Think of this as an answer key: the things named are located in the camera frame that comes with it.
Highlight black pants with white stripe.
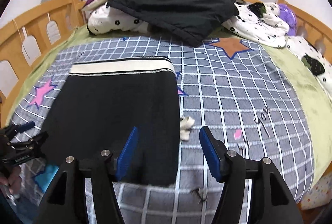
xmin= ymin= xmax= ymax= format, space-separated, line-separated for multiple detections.
xmin=42 ymin=56 xmax=180 ymax=186

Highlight person's left hand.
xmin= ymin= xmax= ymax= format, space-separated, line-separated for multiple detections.
xmin=0 ymin=166 xmax=22 ymax=195

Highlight small white cloth scrap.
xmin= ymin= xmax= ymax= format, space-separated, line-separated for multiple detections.
xmin=180 ymin=117 xmax=195 ymax=141

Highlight grey checked star blanket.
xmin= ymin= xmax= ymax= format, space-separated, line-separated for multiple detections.
xmin=10 ymin=36 xmax=314 ymax=223

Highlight green bed sheet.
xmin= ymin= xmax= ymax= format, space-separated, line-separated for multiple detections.
xmin=1 ymin=27 xmax=331 ymax=184

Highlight white floral duvet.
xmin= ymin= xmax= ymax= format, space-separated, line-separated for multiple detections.
xmin=87 ymin=2 xmax=290 ymax=48

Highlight purple plush toy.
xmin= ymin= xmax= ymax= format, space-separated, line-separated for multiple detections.
xmin=278 ymin=4 xmax=297 ymax=36

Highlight black jacket pile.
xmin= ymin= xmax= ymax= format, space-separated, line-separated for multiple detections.
xmin=106 ymin=0 xmax=240 ymax=48

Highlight white charging cable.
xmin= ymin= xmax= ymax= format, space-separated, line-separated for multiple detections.
xmin=11 ymin=19 xmax=29 ymax=59

